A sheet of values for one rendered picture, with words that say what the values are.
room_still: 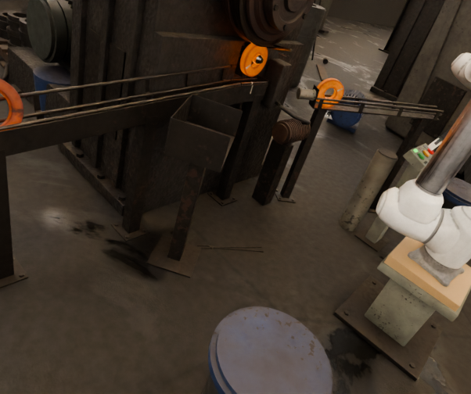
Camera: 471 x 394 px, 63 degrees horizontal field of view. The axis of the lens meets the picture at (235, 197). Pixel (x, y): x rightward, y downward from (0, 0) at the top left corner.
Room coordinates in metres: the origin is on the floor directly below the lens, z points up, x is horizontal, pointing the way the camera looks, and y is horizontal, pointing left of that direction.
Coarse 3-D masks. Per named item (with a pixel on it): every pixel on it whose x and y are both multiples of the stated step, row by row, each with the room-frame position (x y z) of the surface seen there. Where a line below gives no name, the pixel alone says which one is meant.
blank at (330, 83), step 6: (330, 78) 2.10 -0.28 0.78; (318, 84) 2.09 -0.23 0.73; (324, 84) 2.07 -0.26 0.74; (330, 84) 2.08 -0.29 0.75; (336, 84) 2.09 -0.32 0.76; (342, 84) 2.10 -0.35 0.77; (324, 90) 2.07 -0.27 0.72; (336, 90) 2.10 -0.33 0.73; (342, 90) 2.11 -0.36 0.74; (318, 96) 2.07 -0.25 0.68; (324, 96) 2.08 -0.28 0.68; (336, 96) 2.10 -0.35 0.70; (342, 96) 2.11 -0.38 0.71; (336, 102) 2.11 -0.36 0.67
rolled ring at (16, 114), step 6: (0, 78) 0.98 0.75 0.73; (0, 84) 0.97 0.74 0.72; (6, 84) 0.98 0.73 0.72; (0, 90) 0.97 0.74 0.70; (6, 90) 0.98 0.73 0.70; (12, 90) 0.99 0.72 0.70; (6, 96) 0.97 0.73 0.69; (12, 96) 0.98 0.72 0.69; (18, 96) 1.00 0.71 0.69; (12, 102) 0.98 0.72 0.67; (18, 102) 0.99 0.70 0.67; (12, 108) 0.97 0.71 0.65; (18, 108) 0.98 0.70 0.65; (12, 114) 0.96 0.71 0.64; (18, 114) 0.98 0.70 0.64; (6, 120) 0.96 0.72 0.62; (12, 120) 0.96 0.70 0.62; (18, 120) 0.97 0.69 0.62; (0, 126) 0.94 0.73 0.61
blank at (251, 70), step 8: (248, 48) 1.76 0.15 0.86; (256, 48) 1.78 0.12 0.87; (264, 48) 1.83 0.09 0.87; (248, 56) 1.75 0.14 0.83; (264, 56) 1.85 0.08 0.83; (240, 64) 1.76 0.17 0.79; (248, 64) 1.76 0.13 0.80; (256, 64) 1.83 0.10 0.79; (264, 64) 1.86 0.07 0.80; (248, 72) 1.78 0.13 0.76; (256, 72) 1.82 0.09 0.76
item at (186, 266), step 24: (192, 96) 1.38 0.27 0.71; (192, 120) 1.38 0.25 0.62; (216, 120) 1.38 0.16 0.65; (168, 144) 1.12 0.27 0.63; (192, 144) 1.12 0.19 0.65; (216, 144) 1.12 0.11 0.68; (192, 168) 1.25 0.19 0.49; (216, 168) 1.12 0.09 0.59; (192, 192) 1.25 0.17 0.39; (192, 216) 1.29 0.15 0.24; (168, 240) 1.36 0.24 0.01; (168, 264) 1.21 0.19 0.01; (192, 264) 1.25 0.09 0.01
